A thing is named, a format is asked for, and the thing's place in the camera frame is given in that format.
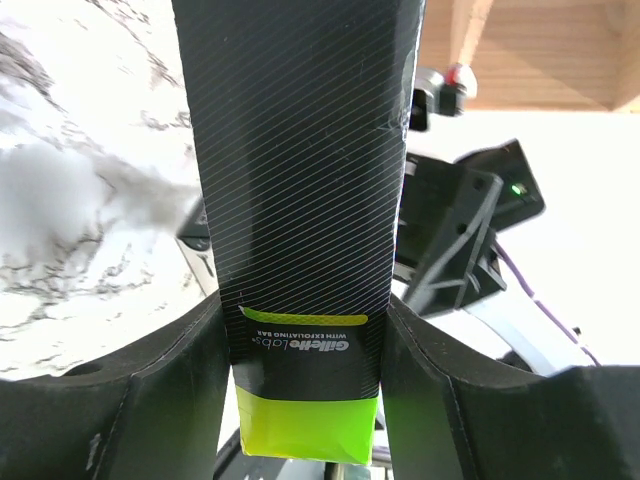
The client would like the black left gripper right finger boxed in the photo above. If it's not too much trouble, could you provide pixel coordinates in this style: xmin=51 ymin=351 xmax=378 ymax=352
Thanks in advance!
xmin=382 ymin=300 xmax=639 ymax=480

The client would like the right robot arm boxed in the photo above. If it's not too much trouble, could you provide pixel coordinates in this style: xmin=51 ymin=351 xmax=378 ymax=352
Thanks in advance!
xmin=192 ymin=130 xmax=589 ymax=398

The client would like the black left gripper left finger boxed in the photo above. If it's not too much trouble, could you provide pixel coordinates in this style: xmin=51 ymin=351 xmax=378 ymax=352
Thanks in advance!
xmin=1 ymin=295 xmax=229 ymax=480

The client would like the green black Gillette box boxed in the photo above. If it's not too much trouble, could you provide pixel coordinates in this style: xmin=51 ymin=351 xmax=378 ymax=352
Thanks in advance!
xmin=173 ymin=1 xmax=425 ymax=464

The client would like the light wooden shelf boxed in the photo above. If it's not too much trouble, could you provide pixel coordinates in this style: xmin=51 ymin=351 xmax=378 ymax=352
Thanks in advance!
xmin=419 ymin=0 xmax=639 ymax=113

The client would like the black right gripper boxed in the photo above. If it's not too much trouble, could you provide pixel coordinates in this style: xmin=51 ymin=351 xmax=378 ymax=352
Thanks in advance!
xmin=394 ymin=139 xmax=545 ymax=315

